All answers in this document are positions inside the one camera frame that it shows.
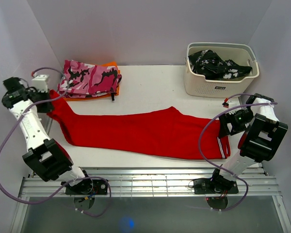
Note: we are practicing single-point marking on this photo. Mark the orange folded trousers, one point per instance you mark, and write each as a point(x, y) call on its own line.
point(92, 98)

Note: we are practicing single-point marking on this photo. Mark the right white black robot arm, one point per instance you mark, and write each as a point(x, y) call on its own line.
point(262, 133)

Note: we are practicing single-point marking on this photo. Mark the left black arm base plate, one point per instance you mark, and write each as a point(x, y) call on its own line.
point(99, 188)

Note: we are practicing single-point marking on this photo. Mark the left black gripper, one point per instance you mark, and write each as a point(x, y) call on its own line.
point(46, 108)

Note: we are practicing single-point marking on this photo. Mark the pink camouflage folded trousers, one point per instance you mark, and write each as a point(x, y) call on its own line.
point(89, 77)

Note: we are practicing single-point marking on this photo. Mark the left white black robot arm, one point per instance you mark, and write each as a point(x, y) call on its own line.
point(44, 155)

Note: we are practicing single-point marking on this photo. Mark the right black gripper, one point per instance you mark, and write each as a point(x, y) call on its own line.
point(223, 129)

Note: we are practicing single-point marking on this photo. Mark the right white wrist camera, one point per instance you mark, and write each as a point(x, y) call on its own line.
point(232, 106)

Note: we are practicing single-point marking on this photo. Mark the red trousers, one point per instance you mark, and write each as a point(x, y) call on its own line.
point(164, 133)

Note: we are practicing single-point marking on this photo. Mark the cream perforated plastic basket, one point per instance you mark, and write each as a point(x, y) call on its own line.
point(243, 55)

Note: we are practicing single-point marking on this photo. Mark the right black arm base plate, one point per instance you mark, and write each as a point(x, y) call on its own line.
point(210, 186)

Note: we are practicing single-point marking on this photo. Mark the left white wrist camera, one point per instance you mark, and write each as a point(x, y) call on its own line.
point(40, 83)

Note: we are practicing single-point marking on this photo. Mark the aluminium rail frame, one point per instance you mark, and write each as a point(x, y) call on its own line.
point(161, 200)

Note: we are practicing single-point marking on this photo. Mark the black white floral trousers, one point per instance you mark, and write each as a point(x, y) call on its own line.
point(209, 64)

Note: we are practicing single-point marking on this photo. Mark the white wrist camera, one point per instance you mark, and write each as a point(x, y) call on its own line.
point(232, 106)
point(40, 83)

